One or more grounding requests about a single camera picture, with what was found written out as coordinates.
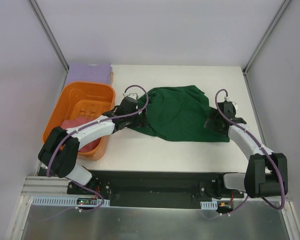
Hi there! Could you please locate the dark green t shirt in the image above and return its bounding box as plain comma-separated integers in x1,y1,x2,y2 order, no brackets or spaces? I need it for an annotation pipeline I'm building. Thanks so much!
131,85,230,143

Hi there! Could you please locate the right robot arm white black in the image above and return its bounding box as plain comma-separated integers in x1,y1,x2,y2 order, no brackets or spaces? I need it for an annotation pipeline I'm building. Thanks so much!
204,101,288,198

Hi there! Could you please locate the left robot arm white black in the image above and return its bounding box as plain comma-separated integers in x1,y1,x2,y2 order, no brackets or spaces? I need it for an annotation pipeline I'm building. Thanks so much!
38,96,149,195

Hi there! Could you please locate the folded beige t shirt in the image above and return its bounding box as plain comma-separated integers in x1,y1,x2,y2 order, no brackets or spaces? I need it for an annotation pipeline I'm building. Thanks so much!
109,71,114,86

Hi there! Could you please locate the folded purple t shirt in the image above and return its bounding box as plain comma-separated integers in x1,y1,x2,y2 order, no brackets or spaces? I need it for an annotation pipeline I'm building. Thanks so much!
65,63,113,85

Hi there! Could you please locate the orange plastic basket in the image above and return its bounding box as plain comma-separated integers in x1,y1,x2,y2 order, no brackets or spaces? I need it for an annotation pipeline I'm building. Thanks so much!
41,81,116,162

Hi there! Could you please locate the pink red t shirt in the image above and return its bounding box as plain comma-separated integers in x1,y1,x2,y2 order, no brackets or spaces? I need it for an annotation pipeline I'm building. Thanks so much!
61,117,101,153

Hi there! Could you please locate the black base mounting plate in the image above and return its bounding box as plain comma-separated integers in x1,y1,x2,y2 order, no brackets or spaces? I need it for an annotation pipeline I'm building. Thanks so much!
66,170,244,209

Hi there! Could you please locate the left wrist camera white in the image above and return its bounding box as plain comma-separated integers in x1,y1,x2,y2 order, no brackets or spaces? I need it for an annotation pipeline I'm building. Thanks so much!
122,92,139,101

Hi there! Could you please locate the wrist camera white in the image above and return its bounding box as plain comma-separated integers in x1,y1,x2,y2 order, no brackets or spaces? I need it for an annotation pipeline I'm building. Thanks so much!
122,92,139,101
225,99,239,111

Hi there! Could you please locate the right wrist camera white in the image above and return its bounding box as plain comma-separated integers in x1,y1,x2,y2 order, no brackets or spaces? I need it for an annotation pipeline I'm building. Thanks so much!
225,99,239,111

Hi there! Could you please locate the right white cable duct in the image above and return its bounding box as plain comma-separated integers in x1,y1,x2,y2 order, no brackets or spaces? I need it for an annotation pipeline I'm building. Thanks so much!
200,201,218,211

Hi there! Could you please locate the white cable duct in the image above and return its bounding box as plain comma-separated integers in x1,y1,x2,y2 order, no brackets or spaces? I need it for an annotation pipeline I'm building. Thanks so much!
200,201,218,211
32,196,110,208

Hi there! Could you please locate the left aluminium frame post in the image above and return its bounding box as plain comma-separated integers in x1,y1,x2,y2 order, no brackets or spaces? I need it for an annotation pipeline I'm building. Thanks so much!
28,0,69,72

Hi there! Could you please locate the aluminium frame post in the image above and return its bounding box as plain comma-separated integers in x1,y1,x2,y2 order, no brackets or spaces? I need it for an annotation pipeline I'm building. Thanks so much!
242,0,293,76
28,0,69,72

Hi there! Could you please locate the left white cable duct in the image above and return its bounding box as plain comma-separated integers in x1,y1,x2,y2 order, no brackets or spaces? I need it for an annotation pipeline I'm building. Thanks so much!
32,196,110,208

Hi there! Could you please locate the aluminium front rail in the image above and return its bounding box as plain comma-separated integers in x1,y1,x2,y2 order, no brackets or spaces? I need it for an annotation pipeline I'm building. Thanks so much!
21,176,71,197

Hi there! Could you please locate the right aluminium frame post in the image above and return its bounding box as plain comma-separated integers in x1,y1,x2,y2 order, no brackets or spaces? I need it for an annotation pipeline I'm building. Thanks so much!
242,0,293,76

